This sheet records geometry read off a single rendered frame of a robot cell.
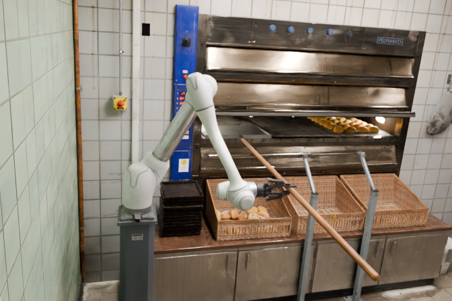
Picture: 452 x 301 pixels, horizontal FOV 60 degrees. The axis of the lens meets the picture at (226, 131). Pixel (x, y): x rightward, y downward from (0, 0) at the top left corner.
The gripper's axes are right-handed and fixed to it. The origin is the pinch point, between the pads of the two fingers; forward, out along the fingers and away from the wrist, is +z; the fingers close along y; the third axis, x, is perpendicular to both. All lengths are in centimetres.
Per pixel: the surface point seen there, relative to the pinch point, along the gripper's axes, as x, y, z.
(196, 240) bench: -53, 60, -40
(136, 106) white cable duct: -97, -25, -80
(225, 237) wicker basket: -50, 58, -20
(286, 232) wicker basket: -49, 56, 26
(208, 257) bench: -45, 69, -33
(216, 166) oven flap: -97, 23, -18
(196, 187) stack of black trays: -76, 31, -38
